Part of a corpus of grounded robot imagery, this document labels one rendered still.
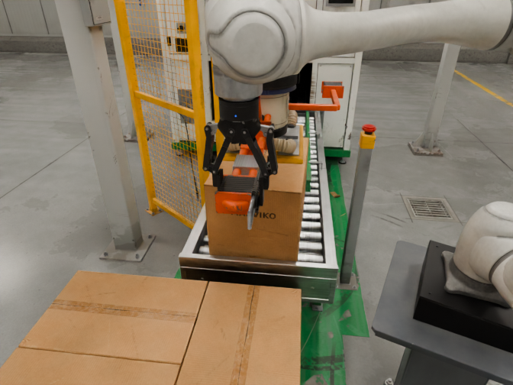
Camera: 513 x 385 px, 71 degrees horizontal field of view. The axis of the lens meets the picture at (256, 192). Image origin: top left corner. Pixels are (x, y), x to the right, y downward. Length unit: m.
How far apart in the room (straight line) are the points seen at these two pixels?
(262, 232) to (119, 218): 1.31
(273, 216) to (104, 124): 1.24
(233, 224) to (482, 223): 0.91
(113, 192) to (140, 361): 1.36
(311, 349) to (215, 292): 0.72
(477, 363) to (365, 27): 0.97
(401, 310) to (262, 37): 1.04
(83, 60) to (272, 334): 1.68
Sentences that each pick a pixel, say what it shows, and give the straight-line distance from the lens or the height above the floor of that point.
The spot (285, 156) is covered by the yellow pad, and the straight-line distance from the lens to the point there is 1.21.
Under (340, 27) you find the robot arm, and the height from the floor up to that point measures 1.60.
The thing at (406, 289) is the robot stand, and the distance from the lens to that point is 1.38.
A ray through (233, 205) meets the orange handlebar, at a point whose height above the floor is 1.27.
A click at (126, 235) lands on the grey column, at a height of 0.15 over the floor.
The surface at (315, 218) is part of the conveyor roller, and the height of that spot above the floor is 0.54.
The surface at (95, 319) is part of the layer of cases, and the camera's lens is 1.59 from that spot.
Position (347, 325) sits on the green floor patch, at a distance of 2.22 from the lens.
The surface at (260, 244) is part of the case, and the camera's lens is 1.59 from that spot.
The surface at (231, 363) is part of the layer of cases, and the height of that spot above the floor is 0.54.
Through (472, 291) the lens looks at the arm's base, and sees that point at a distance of 1.28.
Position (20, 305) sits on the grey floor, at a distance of 2.65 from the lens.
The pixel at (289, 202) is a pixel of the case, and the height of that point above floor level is 0.90.
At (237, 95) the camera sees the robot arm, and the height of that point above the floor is 1.48.
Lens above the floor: 1.65
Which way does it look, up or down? 30 degrees down
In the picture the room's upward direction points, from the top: straight up
